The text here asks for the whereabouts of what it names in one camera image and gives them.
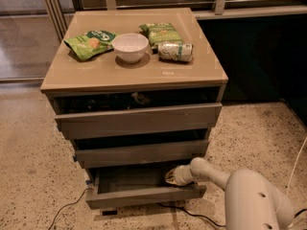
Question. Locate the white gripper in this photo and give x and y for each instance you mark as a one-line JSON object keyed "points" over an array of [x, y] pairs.
{"points": [[179, 177]]}

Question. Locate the grey bottom drawer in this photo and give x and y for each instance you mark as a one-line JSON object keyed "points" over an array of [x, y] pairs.
{"points": [[132, 185]]}

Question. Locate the grey drawer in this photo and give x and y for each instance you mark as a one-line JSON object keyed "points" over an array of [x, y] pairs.
{"points": [[132, 185], [97, 158], [138, 121]]}

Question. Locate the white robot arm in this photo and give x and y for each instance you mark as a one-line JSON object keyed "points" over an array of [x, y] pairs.
{"points": [[251, 202]]}

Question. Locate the grey middle drawer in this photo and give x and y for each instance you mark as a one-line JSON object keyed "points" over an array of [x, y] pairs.
{"points": [[97, 158]]}

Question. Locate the grey top drawer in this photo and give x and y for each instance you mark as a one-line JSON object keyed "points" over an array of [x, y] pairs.
{"points": [[138, 121]]}

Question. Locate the grey three-drawer cabinet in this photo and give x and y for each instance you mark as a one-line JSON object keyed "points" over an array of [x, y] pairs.
{"points": [[107, 83]]}

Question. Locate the small black floor tag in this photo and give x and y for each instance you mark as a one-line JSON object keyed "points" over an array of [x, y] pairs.
{"points": [[110, 213]]}

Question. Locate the green white soda can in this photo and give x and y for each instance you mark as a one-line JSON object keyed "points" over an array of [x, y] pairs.
{"points": [[175, 51]]}

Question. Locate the white ceramic bowl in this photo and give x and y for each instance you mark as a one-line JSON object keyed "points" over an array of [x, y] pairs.
{"points": [[130, 48]]}

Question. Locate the green chip bag right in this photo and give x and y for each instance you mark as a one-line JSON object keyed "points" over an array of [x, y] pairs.
{"points": [[160, 32]]}

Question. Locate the green chip bag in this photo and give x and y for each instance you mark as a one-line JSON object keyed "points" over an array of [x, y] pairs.
{"points": [[90, 44], [160, 32]]}

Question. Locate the green chip bag left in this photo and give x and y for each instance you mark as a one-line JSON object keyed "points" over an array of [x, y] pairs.
{"points": [[90, 44]]}

